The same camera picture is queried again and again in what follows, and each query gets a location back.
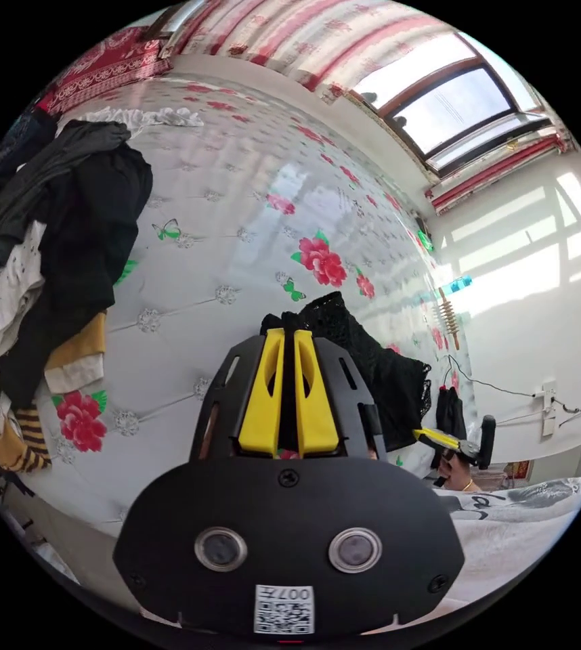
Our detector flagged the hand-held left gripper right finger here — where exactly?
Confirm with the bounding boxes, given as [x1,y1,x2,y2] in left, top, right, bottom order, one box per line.
[293,330,340,454]

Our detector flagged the black lace dress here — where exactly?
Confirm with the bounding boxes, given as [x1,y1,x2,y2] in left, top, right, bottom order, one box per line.
[259,290,433,453]

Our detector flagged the person's right hand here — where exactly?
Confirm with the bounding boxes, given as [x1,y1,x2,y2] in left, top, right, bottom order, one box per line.
[436,456,475,492]

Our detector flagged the wooden ribbed stick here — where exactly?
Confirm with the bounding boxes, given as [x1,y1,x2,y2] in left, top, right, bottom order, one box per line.
[438,286,462,352]

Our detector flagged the bed with flower print sheet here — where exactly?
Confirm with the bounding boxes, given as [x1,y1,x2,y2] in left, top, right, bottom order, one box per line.
[11,76,476,565]

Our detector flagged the window with dark frame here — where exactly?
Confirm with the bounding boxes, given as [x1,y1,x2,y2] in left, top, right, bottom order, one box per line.
[350,30,574,179]

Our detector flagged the person's body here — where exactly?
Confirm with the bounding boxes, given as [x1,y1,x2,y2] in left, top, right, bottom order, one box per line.
[430,473,581,618]

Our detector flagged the white wall socket with cable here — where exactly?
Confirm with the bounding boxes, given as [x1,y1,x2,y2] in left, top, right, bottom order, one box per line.
[445,353,581,439]

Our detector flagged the red and white curtain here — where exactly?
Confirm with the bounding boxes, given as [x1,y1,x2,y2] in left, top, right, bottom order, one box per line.
[160,0,479,105]

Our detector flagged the red patterned blanket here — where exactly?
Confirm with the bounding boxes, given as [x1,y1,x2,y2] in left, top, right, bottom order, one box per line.
[36,26,171,118]

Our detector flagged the pile of clothes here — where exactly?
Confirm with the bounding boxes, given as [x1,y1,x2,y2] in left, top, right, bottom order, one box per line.
[0,107,155,474]

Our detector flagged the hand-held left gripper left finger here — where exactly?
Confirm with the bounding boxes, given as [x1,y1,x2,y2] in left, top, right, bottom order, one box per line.
[238,328,286,454]

